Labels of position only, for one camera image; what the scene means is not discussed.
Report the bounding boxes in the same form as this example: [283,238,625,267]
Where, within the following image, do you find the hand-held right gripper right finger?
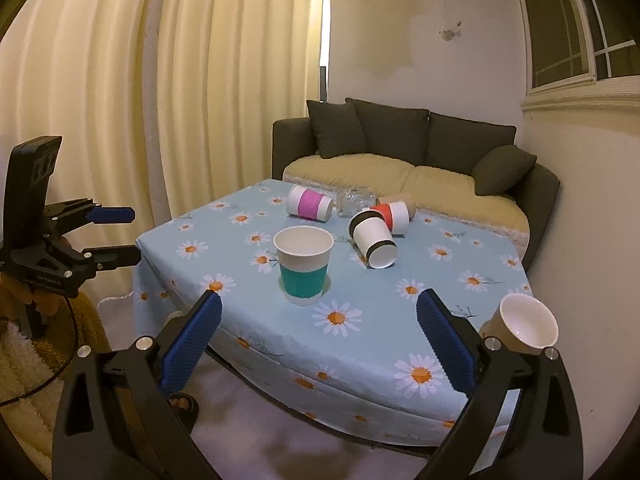
[415,289,584,480]

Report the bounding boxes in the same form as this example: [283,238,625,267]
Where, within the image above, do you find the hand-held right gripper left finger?
[52,290,223,480]

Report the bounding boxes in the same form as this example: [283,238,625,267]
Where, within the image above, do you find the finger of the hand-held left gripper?
[85,206,136,225]
[82,245,143,272]

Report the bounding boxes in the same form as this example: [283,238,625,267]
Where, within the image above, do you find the tan cup with white inside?
[479,293,559,353]

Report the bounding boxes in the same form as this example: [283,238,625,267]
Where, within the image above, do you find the white cup with teal sleeve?
[273,226,334,307]

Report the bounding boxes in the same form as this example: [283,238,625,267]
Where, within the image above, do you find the white cup with black bands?
[348,208,398,269]

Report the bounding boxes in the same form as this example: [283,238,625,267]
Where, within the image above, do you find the white cup with red sleeve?
[370,201,411,236]

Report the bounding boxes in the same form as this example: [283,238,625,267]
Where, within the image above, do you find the brown paper cup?
[380,194,418,221]

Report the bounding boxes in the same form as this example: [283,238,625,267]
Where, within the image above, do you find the white cup with pink sleeve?
[286,184,334,223]

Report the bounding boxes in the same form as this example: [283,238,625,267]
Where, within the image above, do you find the person's left hand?
[0,274,66,321]

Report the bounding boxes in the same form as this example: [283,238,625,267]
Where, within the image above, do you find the person's foot in sandal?
[167,392,201,423]

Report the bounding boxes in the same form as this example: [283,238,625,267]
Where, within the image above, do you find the blue daisy tablecloth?
[97,178,533,448]

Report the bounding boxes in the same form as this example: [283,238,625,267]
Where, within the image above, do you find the cream curtain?
[0,0,333,246]

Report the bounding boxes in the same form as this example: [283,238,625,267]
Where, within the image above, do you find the white fluffy blanket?
[0,320,68,461]

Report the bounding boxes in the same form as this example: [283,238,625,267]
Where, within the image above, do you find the clear plastic container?
[337,187,381,218]

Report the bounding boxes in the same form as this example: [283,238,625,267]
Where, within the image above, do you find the dark grey sofa cushion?
[306,100,369,159]
[345,98,430,167]
[426,112,517,176]
[471,145,537,197]

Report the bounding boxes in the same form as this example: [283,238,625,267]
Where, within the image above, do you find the dark grey sofa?
[272,97,561,273]

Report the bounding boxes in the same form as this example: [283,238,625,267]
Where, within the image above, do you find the yellow sofa cover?
[282,152,530,261]

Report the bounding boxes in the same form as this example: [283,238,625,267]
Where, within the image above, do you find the black cable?
[0,296,79,406]

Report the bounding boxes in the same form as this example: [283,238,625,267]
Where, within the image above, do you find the hanging wall ornament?
[439,0,463,42]

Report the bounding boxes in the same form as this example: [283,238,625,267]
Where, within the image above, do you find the window with white frame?
[514,0,640,111]

